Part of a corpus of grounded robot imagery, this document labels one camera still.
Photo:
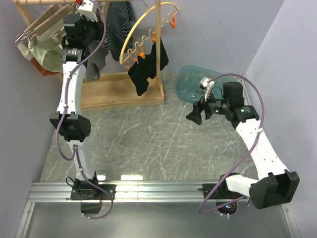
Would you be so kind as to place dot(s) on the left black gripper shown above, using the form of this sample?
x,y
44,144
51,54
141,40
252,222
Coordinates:
x,y
98,25

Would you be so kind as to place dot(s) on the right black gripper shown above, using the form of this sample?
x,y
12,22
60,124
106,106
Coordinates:
x,y
195,115

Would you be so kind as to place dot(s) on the navy striped underwear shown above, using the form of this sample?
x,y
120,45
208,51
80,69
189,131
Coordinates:
x,y
120,15

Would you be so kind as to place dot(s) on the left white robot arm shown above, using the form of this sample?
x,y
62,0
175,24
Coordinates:
x,y
71,128

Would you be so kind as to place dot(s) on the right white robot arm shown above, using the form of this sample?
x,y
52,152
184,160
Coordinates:
x,y
275,185

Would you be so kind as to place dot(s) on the grey hanging underwear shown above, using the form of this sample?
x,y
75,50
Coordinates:
x,y
95,64

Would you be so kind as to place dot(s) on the beige hanger with green underwear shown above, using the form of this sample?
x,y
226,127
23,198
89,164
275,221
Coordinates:
x,y
46,20

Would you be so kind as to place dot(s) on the yellow curved clip hanger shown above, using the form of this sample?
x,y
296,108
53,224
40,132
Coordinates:
x,y
137,48

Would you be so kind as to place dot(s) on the light green hanging underwear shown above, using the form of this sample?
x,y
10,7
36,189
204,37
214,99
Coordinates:
x,y
47,50

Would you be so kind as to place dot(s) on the orange hanging underwear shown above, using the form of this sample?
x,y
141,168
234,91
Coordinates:
x,y
41,70

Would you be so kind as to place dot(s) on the black hanging underwear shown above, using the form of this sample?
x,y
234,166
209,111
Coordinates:
x,y
143,69

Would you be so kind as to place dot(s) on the blue plastic basin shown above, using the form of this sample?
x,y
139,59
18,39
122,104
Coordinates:
x,y
186,85

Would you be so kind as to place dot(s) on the wooden clothes rack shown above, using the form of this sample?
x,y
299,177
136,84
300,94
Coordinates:
x,y
111,90

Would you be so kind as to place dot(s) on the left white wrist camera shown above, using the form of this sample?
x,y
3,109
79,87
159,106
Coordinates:
x,y
88,9

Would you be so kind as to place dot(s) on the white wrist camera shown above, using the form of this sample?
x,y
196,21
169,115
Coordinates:
x,y
88,9
207,85

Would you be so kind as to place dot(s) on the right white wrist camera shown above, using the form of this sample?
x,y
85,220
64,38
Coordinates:
x,y
207,85

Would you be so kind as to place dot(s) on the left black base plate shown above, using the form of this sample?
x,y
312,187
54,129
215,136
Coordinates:
x,y
99,192

